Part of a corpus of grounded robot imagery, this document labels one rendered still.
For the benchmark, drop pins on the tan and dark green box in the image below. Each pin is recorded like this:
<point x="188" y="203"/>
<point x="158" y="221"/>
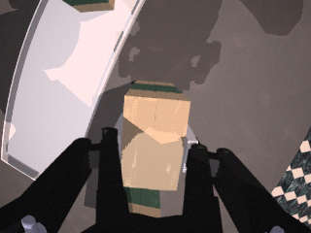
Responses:
<point x="143" y="201"/>
<point x="155" y="120"/>
<point x="84" y="6"/>

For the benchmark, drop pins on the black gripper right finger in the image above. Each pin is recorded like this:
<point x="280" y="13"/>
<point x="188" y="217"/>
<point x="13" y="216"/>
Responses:
<point x="250" y="206"/>

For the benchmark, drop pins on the white shallow tray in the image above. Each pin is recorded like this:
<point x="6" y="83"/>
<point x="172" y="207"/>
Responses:
<point x="64" y="64"/>

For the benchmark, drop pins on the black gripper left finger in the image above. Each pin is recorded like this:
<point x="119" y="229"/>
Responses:
<point x="44" y="205"/>

